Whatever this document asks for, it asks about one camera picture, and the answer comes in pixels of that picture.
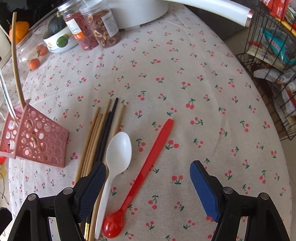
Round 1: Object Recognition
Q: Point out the jar of dried fruit rings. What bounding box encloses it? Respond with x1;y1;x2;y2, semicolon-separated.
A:
79;1;121;48

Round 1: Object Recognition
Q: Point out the red plastic spoon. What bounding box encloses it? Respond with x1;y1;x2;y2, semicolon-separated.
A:
102;118;174;238

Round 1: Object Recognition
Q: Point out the black chopstick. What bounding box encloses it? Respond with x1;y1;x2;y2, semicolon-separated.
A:
97;97;118;162
81;111;111;240

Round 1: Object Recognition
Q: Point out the jar of red dried fruit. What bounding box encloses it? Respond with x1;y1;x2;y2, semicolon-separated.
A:
58;0;98;51

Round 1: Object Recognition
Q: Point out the orange pumpkin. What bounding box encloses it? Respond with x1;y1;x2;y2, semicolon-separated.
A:
16;21;30;44

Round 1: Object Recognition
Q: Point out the white electric pot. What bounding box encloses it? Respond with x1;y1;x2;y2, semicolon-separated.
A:
107;0;169;30

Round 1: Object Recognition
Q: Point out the cherry print tablecloth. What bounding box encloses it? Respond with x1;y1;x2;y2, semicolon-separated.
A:
4;4;292;240

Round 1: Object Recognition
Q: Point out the dark green pumpkin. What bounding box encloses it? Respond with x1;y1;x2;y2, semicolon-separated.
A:
48;11;67;36

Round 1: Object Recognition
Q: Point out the glass jar with tangerines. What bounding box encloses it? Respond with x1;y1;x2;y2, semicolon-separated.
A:
16;30;49;71

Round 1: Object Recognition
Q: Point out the bamboo chopstick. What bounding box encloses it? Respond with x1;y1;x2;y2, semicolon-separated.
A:
80;113;102;177
74;107;100;184
88;105;125;240
11;12;26;110
85;99;111;175

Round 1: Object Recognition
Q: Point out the white bowl with green handle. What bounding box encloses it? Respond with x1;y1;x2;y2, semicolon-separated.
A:
43;26;78;53

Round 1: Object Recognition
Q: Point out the white plastic spoon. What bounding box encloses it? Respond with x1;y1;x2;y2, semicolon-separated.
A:
94;132;132;239

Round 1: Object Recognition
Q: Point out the pink perforated utensil basket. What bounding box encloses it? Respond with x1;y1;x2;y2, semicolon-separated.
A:
1;100;69;168

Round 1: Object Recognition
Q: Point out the black wire rack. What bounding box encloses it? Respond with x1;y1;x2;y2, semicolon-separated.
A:
237;1;295;141

